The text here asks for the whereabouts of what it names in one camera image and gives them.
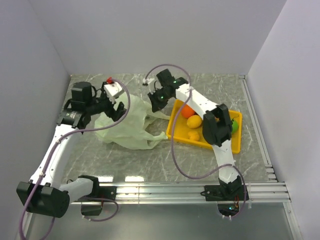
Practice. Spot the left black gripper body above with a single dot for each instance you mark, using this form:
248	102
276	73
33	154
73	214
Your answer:
101	104

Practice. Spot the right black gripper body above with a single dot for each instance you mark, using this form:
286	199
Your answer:
159	95

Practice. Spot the pale green plastic bag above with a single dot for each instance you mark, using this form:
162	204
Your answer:
131	132

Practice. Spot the fake orange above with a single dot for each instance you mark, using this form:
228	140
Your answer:
187	112

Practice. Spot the fake yellow lemon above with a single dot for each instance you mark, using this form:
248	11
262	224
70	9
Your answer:
194	121

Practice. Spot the small fake yellow pumpkin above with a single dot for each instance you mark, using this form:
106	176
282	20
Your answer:
194	136

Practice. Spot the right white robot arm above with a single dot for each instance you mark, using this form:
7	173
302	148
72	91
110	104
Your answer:
216	129

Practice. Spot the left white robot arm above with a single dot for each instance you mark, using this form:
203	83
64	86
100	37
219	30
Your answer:
44	193

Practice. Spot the fake green watermelon ball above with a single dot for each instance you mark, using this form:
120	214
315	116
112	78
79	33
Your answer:
235	126

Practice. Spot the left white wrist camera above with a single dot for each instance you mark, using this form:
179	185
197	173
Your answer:
113	91

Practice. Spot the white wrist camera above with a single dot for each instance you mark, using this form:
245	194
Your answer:
113	91
147	81

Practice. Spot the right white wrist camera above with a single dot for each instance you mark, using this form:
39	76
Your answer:
147	81

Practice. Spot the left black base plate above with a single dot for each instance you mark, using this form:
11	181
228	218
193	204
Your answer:
104	192

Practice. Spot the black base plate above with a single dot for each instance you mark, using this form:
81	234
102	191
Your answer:
224	193
104	192

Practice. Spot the aluminium mounting rail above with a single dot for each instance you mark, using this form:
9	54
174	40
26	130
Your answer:
190	193

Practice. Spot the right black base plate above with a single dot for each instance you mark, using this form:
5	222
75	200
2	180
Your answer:
224	193

